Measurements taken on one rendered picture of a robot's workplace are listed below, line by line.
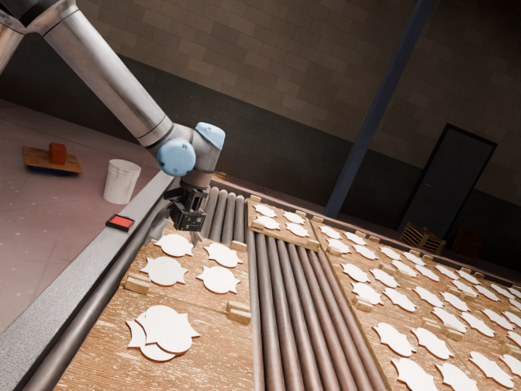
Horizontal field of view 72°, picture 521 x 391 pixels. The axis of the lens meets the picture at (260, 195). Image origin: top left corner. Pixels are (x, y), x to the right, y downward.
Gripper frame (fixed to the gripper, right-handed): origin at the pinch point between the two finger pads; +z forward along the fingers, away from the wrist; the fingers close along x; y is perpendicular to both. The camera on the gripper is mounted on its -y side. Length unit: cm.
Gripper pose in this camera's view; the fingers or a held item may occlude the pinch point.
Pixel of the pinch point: (169, 245)
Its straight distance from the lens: 104.2
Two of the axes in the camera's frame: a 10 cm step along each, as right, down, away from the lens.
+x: 7.7, 1.2, 6.3
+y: 5.4, 4.2, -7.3
